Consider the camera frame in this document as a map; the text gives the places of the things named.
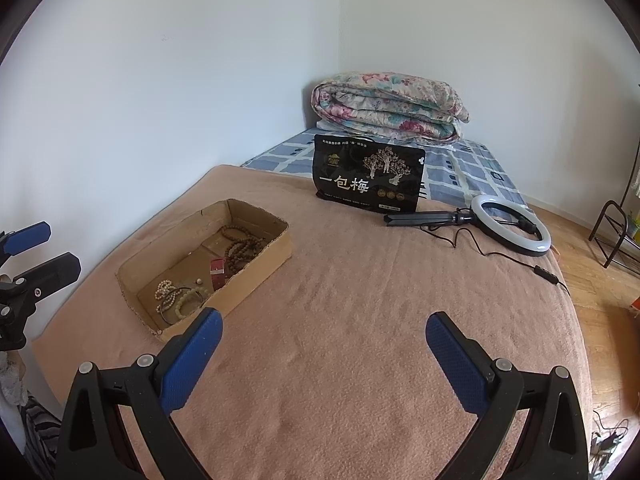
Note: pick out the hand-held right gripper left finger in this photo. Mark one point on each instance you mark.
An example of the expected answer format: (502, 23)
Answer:
(192, 360)

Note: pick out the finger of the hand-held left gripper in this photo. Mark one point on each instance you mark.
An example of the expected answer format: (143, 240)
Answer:
(50, 270)
(30, 237)

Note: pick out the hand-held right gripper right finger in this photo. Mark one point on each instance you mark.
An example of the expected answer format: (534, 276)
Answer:
(455, 360)

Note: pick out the blue bangle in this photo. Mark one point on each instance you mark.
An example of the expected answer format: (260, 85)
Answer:
(170, 317)

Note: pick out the cardboard box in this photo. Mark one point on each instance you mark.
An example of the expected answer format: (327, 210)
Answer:
(260, 255)

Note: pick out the small red box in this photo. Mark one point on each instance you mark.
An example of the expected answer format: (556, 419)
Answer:
(218, 272)

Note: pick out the white lace cloth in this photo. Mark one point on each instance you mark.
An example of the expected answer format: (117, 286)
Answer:
(12, 380)

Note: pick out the pink blanket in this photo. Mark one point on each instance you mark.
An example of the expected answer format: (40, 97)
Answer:
(350, 310)

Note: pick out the striped cloth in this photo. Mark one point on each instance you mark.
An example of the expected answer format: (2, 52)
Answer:
(40, 440)

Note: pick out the black metal rack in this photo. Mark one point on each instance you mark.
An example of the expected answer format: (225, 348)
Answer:
(595, 225)

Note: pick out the black printed bag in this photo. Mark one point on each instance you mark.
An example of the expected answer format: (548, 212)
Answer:
(350, 180)

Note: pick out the blue patterned bed sheet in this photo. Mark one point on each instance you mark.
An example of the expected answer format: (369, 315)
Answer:
(280, 152)

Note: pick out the floral folded quilt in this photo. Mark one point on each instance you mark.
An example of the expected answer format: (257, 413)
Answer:
(390, 105)

